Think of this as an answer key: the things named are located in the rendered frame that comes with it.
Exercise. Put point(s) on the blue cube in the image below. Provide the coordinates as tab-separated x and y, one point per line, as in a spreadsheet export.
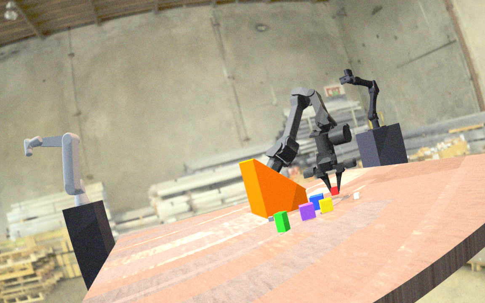
315	200

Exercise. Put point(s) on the red block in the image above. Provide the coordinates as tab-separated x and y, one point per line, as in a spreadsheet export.
334	191

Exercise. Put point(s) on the purple block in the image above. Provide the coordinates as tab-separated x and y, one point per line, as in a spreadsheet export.
307	211

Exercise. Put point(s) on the green block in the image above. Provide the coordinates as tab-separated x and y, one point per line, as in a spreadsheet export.
281	217
283	227

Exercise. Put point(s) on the yellow block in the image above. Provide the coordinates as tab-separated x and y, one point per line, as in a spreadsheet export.
326	205

